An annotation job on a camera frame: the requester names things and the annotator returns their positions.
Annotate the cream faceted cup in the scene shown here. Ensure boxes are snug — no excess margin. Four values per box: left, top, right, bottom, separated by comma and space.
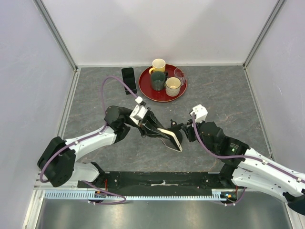
165, 77, 181, 97

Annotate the left aluminium frame post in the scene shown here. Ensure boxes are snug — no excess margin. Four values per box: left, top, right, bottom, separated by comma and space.
33, 0, 78, 72

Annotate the aluminium frame post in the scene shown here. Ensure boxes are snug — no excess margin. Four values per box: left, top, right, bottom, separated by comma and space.
243, 0, 286, 70
33, 0, 78, 72

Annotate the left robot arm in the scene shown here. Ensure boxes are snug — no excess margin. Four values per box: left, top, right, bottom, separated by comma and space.
37, 105, 174, 187

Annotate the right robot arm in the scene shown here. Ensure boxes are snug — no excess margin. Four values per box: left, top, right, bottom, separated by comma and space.
182, 121, 305, 215

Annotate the white case smartphone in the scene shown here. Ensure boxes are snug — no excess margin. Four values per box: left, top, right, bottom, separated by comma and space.
121, 67, 136, 93

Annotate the dark green mug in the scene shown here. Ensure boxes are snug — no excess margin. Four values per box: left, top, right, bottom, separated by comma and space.
151, 71, 166, 91

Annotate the pink case smartphone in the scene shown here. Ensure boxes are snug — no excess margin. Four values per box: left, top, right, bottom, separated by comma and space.
158, 128, 183, 152

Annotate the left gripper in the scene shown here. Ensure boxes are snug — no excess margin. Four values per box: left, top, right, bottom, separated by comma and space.
124, 107, 172, 139

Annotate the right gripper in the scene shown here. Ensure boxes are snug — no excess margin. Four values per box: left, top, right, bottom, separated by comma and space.
181, 116, 216, 154

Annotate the red round tray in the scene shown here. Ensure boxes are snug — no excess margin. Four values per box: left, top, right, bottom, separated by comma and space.
138, 66, 188, 103

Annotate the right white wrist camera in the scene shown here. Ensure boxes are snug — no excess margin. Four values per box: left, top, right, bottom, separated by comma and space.
190, 104, 208, 123

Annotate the black round suction base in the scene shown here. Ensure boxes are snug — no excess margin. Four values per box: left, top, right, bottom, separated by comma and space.
167, 119, 183, 144

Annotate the grey slotted cable duct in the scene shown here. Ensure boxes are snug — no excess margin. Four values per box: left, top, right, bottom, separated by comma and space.
44, 190, 226, 201

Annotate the clear drinking glass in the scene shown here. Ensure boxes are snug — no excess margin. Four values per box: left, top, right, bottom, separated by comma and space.
174, 68, 186, 86

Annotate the yellow mug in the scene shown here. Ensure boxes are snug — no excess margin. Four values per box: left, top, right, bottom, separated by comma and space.
149, 58, 166, 74

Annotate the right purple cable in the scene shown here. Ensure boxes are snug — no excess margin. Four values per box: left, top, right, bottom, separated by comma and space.
192, 113, 305, 184

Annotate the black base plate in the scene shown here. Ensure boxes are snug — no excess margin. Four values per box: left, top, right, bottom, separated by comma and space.
93, 171, 243, 197

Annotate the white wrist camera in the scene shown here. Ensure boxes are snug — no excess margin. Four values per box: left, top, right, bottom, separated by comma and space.
129, 96, 148, 125
190, 104, 208, 123

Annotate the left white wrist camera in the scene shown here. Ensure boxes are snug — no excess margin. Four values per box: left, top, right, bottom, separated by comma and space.
129, 96, 148, 125

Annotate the right aluminium frame post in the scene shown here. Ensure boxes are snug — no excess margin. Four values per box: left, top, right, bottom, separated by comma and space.
243, 0, 286, 70

